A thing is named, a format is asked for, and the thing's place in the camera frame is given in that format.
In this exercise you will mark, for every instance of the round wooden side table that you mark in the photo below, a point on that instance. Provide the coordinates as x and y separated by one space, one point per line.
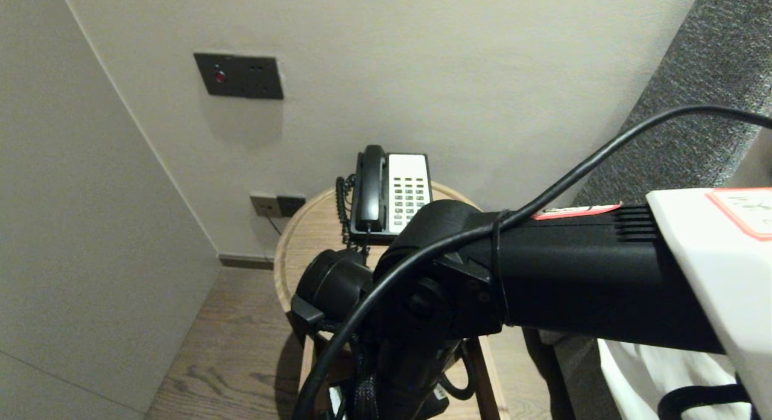
313 239

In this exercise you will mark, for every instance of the beige wall outlet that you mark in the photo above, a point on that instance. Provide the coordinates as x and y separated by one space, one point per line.
263 206

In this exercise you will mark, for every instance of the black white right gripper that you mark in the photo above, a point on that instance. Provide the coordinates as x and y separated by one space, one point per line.
404 384

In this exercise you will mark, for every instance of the dark wall switch panel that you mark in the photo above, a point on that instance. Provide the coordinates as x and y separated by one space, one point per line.
241 76

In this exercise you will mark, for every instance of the black and white telephone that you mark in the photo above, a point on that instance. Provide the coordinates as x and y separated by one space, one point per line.
410 184

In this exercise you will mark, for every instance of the grey fabric headboard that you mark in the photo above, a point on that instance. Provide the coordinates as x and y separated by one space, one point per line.
724 46

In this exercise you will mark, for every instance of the round wooden nightstand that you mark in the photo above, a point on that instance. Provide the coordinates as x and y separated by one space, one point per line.
482 384

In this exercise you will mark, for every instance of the white bed sheet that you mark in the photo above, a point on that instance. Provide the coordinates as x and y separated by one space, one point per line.
633 378

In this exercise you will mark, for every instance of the dark wall outlet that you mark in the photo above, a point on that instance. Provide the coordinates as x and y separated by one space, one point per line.
292 204

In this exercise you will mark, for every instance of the black telephone handset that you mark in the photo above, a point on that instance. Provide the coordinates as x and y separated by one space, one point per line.
369 190

